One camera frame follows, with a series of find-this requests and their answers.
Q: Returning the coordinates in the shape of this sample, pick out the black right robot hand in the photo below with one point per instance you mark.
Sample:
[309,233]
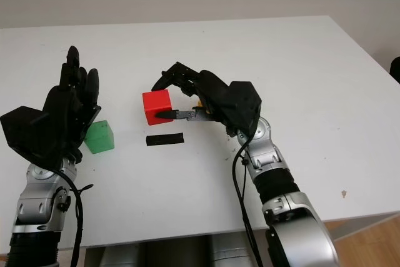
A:
[212,92]

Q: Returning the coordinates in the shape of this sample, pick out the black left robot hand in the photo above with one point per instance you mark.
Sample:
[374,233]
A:
[62,104]

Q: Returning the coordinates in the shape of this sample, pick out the yellow wooden block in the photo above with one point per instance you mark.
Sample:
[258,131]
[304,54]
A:
[201,104]

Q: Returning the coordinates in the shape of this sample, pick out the green wooden block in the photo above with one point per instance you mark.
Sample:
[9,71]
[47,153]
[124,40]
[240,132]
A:
[100,139]

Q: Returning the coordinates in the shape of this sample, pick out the red wooden block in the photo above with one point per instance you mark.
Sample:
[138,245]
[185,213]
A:
[157,102]

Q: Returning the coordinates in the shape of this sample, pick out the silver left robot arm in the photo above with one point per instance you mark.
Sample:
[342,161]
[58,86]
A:
[37,204]

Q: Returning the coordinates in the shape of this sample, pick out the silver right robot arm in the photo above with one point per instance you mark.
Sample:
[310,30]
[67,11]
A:
[290,204]

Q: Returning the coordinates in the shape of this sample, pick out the black tape strip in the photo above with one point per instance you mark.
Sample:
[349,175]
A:
[165,139]

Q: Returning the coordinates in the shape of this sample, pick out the silver right robot thigh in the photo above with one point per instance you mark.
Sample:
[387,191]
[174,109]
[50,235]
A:
[231,253]

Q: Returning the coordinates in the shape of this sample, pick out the silver robot thigh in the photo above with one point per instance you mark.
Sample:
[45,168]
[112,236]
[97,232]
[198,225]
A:
[123,257]
[231,253]

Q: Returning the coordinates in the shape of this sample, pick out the silver left robot thigh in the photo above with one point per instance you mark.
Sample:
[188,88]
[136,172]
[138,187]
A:
[123,257]

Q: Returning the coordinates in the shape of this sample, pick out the dark grey robot waist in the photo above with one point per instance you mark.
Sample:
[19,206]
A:
[178,254]

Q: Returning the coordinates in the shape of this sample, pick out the black round object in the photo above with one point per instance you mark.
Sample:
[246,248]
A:
[395,70]

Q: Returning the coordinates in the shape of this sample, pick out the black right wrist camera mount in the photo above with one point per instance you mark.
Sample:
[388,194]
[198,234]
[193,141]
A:
[245,107]

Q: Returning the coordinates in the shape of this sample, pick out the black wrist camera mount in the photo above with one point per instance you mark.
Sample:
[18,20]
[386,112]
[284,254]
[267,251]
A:
[28,135]
[245,107]

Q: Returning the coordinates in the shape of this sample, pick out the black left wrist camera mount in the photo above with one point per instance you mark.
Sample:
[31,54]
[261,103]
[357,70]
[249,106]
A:
[28,135]

